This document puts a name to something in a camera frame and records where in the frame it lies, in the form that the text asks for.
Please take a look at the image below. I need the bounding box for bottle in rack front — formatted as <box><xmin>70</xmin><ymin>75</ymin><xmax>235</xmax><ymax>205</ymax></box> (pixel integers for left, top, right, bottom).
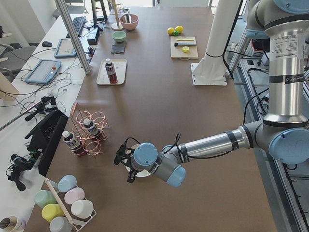
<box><xmin>62</xmin><ymin>130</ymin><xmax>85</xmax><ymax>156</ymax></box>

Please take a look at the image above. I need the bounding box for yellow lemon near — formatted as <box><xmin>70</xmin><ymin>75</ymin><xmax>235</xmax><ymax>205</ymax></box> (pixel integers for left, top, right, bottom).
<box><xmin>167</xmin><ymin>27</ymin><xmax>175</xmax><ymax>35</ymax></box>

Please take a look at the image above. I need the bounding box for green bowl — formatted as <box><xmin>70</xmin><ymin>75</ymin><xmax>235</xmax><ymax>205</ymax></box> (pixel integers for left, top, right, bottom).
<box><xmin>112</xmin><ymin>31</ymin><xmax>126</xmax><ymax>43</ymax></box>

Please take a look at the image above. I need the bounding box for blue teach pendant near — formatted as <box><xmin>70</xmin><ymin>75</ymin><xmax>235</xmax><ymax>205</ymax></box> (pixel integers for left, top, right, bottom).
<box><xmin>25</xmin><ymin>59</ymin><xmax>62</xmax><ymax>85</ymax></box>

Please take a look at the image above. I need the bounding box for dark drink bottle on tray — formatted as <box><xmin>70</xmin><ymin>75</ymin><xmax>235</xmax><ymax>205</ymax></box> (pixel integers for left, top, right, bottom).
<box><xmin>105</xmin><ymin>58</ymin><xmax>118</xmax><ymax>84</ymax></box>

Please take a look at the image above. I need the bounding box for green cup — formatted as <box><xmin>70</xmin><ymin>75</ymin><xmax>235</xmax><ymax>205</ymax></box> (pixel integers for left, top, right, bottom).
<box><xmin>34</xmin><ymin>190</ymin><xmax>56</xmax><ymax>208</ymax></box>

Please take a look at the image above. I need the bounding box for yellow lemon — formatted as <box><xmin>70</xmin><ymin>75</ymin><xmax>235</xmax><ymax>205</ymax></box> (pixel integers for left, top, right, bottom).
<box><xmin>175</xmin><ymin>25</ymin><xmax>184</xmax><ymax>33</ymax></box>
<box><xmin>167</xmin><ymin>27</ymin><xmax>175</xmax><ymax>35</ymax></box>

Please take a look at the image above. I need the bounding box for yellow cup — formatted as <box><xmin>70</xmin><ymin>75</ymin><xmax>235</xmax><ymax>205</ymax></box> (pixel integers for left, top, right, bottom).
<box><xmin>41</xmin><ymin>203</ymin><xmax>64</xmax><ymax>222</ymax></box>

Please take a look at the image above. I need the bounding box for wooden cutting board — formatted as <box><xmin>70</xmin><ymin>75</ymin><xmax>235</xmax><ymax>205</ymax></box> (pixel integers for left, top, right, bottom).
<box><xmin>170</xmin><ymin>36</ymin><xmax>198</xmax><ymax>59</ymax></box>

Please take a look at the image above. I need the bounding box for cream rabbit tray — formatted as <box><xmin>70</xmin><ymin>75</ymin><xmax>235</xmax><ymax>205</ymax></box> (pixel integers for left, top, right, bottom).
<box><xmin>97</xmin><ymin>59</ymin><xmax>127</xmax><ymax>85</ymax></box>

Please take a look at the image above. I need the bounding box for black power adapter box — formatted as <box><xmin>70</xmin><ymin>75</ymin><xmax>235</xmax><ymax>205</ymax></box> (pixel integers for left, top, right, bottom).
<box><xmin>87</xmin><ymin>28</ymin><xmax>99</xmax><ymax>45</ymax></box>

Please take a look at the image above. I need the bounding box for wooden mug tree stand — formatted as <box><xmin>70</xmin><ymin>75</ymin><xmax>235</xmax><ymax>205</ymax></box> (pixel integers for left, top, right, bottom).
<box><xmin>108</xmin><ymin>0</ymin><xmax>124</xmax><ymax>31</ymax></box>

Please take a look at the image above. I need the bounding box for steel ice scoop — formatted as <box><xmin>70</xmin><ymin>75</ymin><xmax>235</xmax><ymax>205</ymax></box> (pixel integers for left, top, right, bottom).
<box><xmin>123</xmin><ymin>13</ymin><xmax>131</xmax><ymax>24</ymax></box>

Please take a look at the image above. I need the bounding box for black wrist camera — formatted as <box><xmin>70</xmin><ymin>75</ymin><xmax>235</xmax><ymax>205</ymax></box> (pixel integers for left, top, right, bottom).
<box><xmin>114</xmin><ymin>145</ymin><xmax>127</xmax><ymax>165</ymax></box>

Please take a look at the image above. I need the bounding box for aluminium frame post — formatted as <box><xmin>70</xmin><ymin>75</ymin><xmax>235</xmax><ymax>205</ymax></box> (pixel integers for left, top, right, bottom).
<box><xmin>55</xmin><ymin>0</ymin><xmax>91</xmax><ymax>74</ymax></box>

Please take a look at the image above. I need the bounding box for copper wire bottle rack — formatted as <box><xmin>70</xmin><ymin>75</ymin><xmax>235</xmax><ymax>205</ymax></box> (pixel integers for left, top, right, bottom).
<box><xmin>70</xmin><ymin>102</ymin><xmax>109</xmax><ymax>158</ymax></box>

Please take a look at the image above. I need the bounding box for white round plate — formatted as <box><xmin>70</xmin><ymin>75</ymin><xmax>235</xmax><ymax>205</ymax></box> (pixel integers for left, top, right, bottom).
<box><xmin>125</xmin><ymin>143</ymin><xmax>158</xmax><ymax>177</ymax></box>

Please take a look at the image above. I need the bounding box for black keyboard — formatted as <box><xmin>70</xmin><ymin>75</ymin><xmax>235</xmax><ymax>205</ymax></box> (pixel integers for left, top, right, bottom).
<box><xmin>72</xmin><ymin>16</ymin><xmax>86</xmax><ymax>37</ymax></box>

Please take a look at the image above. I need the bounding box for grey folded cloth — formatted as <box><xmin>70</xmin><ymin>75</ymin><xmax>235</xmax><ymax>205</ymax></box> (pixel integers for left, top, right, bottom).
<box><xmin>111</xmin><ymin>44</ymin><xmax>126</xmax><ymax>54</ymax></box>

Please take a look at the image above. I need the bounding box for white wire cup rack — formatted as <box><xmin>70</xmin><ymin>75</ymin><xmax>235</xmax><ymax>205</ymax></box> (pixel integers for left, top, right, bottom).
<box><xmin>44</xmin><ymin>177</ymin><xmax>97</xmax><ymax>232</ymax></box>

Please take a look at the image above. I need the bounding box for blue teach pendant far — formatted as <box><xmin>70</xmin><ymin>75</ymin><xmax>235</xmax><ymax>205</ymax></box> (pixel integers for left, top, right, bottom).
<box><xmin>54</xmin><ymin>38</ymin><xmax>77</xmax><ymax>58</ymax></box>

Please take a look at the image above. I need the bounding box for black computer mouse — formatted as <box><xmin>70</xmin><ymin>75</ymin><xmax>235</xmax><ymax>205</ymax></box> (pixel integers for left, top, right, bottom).
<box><xmin>42</xmin><ymin>41</ymin><xmax>53</xmax><ymax>47</ymax></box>

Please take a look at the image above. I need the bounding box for blue cup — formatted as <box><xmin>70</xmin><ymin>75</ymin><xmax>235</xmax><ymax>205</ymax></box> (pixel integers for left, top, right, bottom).
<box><xmin>57</xmin><ymin>174</ymin><xmax>77</xmax><ymax>192</ymax></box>

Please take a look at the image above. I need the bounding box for yellow lemon far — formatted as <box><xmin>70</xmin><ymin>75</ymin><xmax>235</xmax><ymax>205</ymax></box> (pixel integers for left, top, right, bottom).
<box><xmin>175</xmin><ymin>25</ymin><xmax>184</xmax><ymax>33</ymax></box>

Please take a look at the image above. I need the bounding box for half lemon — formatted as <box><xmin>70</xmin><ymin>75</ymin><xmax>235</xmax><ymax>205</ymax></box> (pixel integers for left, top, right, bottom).
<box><xmin>182</xmin><ymin>46</ymin><xmax>190</xmax><ymax>53</ymax></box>

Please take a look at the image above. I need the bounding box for grey cup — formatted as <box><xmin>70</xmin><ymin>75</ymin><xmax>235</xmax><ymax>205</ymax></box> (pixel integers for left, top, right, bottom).
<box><xmin>49</xmin><ymin>217</ymin><xmax>72</xmax><ymax>232</ymax></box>

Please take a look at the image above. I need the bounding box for pink bowl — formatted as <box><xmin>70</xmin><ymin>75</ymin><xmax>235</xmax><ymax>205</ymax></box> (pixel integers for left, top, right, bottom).
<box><xmin>120</xmin><ymin>14</ymin><xmax>139</xmax><ymax>30</ymax></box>

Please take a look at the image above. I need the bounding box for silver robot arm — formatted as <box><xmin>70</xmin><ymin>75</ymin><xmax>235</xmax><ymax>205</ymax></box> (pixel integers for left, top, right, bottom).
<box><xmin>114</xmin><ymin>0</ymin><xmax>309</xmax><ymax>187</ymax></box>

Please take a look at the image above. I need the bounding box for black camera clamp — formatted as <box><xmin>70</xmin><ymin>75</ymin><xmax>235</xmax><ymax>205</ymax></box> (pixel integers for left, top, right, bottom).
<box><xmin>7</xmin><ymin>154</ymin><xmax>36</xmax><ymax>191</ymax></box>

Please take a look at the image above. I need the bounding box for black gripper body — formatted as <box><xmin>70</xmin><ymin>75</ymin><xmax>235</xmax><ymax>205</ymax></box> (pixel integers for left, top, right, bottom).
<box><xmin>123</xmin><ymin>144</ymin><xmax>139</xmax><ymax>172</ymax></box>

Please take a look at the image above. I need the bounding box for pink cup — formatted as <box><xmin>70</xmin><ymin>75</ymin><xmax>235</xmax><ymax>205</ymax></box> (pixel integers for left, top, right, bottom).
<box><xmin>64</xmin><ymin>187</ymin><xmax>85</xmax><ymax>205</ymax></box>

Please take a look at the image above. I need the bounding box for bottle in rack upper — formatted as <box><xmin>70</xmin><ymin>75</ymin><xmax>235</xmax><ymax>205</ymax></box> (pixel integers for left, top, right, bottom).
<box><xmin>83</xmin><ymin>118</ymin><xmax>99</xmax><ymax>137</ymax></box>

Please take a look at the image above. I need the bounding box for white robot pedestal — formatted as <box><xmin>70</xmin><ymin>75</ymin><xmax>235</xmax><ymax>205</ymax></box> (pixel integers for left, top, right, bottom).
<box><xmin>191</xmin><ymin>0</ymin><xmax>242</xmax><ymax>86</ymax></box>

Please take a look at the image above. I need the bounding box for white cup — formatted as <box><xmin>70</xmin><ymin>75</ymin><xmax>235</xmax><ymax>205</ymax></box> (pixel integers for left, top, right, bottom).
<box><xmin>71</xmin><ymin>200</ymin><xmax>94</xmax><ymax>219</ymax></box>

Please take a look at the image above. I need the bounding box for bottle in rack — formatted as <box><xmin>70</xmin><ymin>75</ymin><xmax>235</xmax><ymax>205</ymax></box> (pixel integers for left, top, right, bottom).
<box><xmin>62</xmin><ymin>130</ymin><xmax>85</xmax><ymax>156</ymax></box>
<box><xmin>83</xmin><ymin>118</ymin><xmax>99</xmax><ymax>137</ymax></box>

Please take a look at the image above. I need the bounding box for blue teach pendant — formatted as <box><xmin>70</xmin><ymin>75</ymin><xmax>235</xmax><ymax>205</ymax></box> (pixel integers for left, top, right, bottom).
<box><xmin>25</xmin><ymin>59</ymin><xmax>62</xmax><ymax>85</ymax></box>
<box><xmin>54</xmin><ymin>38</ymin><xmax>77</xmax><ymax>58</ymax></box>

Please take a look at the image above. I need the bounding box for steel muddler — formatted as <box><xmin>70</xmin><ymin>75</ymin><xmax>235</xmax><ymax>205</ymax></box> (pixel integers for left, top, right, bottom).
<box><xmin>174</xmin><ymin>42</ymin><xmax>197</xmax><ymax>47</ymax></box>

